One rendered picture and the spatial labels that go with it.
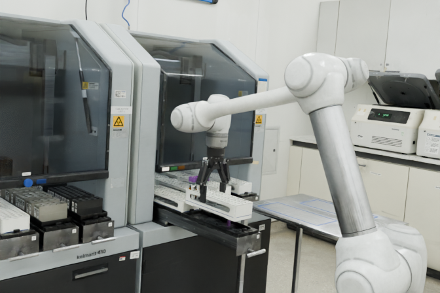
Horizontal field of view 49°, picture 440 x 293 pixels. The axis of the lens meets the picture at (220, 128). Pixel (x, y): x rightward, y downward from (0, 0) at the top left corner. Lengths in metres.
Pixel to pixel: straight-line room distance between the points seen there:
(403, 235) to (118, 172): 1.13
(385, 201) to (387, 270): 2.75
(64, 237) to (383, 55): 3.29
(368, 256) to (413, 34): 3.15
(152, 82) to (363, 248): 1.15
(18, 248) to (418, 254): 1.31
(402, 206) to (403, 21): 1.54
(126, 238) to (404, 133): 2.59
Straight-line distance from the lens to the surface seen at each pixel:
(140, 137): 2.10
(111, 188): 2.07
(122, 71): 2.03
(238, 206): 1.86
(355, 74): 1.58
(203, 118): 1.77
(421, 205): 4.03
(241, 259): 2.36
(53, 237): 1.90
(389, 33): 4.47
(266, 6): 4.29
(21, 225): 1.88
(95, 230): 1.97
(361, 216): 1.43
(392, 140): 4.08
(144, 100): 2.09
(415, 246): 1.59
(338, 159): 1.43
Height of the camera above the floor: 1.39
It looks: 6 degrees down
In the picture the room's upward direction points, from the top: 4 degrees clockwise
